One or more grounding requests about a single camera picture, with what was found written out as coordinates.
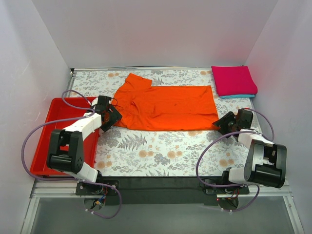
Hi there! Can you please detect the red plastic bin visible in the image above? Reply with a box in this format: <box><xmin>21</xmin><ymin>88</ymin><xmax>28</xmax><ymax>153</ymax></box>
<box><xmin>29</xmin><ymin>97</ymin><xmax>104</xmax><ymax>176</ymax></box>

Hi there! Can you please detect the purple cable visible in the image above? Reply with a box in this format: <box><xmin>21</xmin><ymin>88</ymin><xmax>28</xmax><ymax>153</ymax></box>
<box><xmin>195</xmin><ymin>108</ymin><xmax>275</xmax><ymax>213</ymax></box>
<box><xmin>21</xmin><ymin>90</ymin><xmax>122</xmax><ymax>219</ymax></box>

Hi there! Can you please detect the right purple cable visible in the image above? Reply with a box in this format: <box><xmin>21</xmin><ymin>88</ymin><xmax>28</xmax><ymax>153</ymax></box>
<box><xmin>195</xmin><ymin>108</ymin><xmax>275</xmax><ymax>213</ymax></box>

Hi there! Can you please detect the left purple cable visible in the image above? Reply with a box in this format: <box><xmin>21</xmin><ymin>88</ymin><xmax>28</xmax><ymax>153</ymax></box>
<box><xmin>21</xmin><ymin>90</ymin><xmax>122</xmax><ymax>219</ymax></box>

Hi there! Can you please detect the floral patterned table mat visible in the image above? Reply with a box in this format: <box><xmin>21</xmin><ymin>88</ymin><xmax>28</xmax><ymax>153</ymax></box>
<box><xmin>70</xmin><ymin>68</ymin><xmax>254</xmax><ymax>176</ymax></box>

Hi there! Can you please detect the folded magenta t shirt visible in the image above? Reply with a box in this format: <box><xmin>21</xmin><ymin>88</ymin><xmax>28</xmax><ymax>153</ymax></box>
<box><xmin>211</xmin><ymin>66</ymin><xmax>258</xmax><ymax>96</ymax></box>

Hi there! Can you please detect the folded teal t shirt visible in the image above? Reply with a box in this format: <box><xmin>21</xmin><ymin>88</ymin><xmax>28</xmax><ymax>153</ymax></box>
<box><xmin>220</xmin><ymin>94</ymin><xmax>255</xmax><ymax>99</ymax></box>

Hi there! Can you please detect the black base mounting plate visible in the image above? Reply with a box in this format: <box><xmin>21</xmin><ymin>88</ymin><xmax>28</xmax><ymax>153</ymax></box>
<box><xmin>76</xmin><ymin>176</ymin><xmax>249</xmax><ymax>209</ymax></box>

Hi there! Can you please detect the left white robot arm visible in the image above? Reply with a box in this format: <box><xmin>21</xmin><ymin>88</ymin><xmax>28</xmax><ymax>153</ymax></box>
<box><xmin>46</xmin><ymin>96</ymin><xmax>122</xmax><ymax>195</ymax></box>

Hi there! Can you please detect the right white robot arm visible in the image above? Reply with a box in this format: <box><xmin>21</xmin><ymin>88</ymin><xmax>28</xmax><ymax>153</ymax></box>
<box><xmin>213</xmin><ymin>108</ymin><xmax>287</xmax><ymax>194</ymax></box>

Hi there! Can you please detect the orange t shirt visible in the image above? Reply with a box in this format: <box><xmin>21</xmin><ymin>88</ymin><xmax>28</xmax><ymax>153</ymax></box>
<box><xmin>114</xmin><ymin>74</ymin><xmax>219</xmax><ymax>131</ymax></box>

